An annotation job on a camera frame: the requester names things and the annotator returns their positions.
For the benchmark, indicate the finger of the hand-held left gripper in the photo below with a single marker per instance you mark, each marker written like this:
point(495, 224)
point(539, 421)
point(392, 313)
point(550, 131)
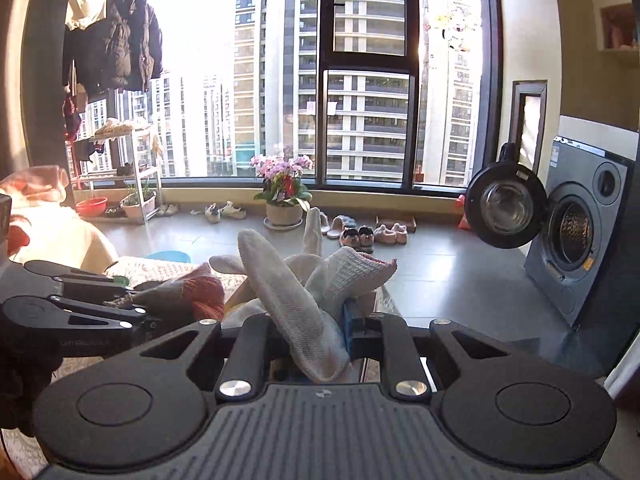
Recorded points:
point(115, 321)
point(95, 285)

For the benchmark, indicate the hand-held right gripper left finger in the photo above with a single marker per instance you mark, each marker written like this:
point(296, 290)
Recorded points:
point(250, 355)

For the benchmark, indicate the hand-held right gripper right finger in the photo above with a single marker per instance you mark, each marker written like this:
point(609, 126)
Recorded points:
point(354, 330)

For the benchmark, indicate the white knit socks bundle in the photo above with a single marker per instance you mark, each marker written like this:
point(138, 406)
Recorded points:
point(295, 310)

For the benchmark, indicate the grey orange knit cloth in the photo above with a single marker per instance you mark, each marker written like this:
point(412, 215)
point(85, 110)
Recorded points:
point(170, 290)

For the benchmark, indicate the cream blanket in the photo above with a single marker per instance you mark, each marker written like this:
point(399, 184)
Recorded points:
point(60, 235)

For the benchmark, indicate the red plastic basin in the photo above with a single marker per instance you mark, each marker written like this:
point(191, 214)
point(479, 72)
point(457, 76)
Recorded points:
point(91, 207)

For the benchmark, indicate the blue plastic basin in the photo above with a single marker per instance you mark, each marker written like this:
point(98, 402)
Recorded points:
point(167, 256)

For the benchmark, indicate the green plant white pot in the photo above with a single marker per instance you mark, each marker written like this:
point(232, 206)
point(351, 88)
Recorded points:
point(137, 209)

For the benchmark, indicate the grey pink sneaker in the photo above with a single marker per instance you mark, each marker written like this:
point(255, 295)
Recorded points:
point(366, 240)
point(349, 239)

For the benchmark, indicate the pale small shoe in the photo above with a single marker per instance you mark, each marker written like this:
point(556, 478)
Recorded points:
point(173, 209)
point(161, 211)

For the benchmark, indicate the pink plush slipper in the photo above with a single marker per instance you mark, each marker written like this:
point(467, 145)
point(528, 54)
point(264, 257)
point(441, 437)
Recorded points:
point(400, 234)
point(384, 235)

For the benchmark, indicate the grey slipper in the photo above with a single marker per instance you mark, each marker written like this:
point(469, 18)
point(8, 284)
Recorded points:
point(325, 224)
point(344, 223)

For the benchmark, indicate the pink cloth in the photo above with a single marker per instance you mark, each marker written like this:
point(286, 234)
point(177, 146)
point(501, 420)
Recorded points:
point(35, 180)

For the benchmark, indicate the brown cardboard tray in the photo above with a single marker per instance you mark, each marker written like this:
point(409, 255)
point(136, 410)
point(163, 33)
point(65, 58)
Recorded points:
point(409, 221)

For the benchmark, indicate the white sneaker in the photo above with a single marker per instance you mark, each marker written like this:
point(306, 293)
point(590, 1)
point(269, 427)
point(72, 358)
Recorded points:
point(234, 210)
point(213, 215)

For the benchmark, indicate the white shoe rack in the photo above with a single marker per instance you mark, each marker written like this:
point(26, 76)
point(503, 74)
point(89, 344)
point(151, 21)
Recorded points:
point(125, 135)

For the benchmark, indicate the red bag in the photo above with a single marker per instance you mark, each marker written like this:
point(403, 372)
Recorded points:
point(465, 220)

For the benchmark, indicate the potted pink orchid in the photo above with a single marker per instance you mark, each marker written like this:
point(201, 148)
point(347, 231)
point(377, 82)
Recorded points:
point(284, 185)

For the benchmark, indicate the hanging red garment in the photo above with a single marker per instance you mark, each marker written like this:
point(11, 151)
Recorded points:
point(72, 115)

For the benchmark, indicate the grey washing machine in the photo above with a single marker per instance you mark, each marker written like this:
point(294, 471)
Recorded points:
point(575, 240)

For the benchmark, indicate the hanging black jacket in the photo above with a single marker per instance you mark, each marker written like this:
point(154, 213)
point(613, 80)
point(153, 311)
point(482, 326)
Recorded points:
point(120, 45)

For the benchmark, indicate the dark wooden framed panel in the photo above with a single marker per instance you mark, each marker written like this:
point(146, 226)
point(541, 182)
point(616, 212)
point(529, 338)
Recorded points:
point(516, 125)

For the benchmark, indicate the hanging white garment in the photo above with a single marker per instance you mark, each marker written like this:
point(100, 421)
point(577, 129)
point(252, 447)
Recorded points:
point(87, 5)

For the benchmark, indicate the white washbasin counter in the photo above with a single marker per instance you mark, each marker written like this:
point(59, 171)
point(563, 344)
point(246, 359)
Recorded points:
point(590, 132)

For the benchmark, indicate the cartoon window sticker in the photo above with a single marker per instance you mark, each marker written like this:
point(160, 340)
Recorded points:
point(455, 35)

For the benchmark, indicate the black window frame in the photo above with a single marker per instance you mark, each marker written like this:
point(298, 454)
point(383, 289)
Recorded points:
point(320, 110)

